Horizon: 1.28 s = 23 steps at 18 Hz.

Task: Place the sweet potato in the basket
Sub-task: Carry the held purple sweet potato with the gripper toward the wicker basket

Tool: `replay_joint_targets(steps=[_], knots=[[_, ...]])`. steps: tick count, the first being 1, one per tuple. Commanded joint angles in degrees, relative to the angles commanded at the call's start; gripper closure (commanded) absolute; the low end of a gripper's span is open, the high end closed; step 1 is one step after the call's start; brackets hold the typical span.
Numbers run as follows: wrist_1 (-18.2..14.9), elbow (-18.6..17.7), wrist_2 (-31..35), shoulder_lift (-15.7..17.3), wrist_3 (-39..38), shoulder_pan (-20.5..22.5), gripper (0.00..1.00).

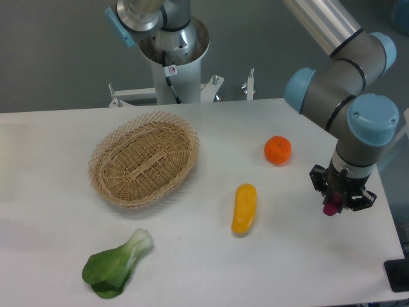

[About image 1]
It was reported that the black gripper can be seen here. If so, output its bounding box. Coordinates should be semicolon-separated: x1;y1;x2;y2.
309;164;377;213

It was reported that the purple sweet potato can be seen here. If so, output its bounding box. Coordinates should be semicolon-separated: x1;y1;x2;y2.
323;195;342;216

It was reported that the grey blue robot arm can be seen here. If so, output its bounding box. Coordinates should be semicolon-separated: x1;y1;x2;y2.
104;1;399;216

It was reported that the oval wicker basket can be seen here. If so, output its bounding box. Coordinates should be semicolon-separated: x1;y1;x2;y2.
88;111;199;208

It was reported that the orange mandarin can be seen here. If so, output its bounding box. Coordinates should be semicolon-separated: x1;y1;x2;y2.
264;136;292;165

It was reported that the yellow pepper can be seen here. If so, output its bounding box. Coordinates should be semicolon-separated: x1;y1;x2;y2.
231;184;258;237

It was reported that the black device at table edge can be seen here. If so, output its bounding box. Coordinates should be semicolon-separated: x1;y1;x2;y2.
384;259;408;292

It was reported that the green bok choy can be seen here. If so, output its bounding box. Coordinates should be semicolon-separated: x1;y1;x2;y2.
81;228;153;299

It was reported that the white clamp bracket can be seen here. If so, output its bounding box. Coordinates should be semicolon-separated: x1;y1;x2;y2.
241;68;256;100

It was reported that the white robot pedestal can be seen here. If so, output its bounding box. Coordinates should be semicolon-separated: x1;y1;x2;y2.
139;17;210;105

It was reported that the black cable on pedestal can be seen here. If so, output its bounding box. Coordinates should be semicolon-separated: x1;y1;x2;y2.
161;50;183;105

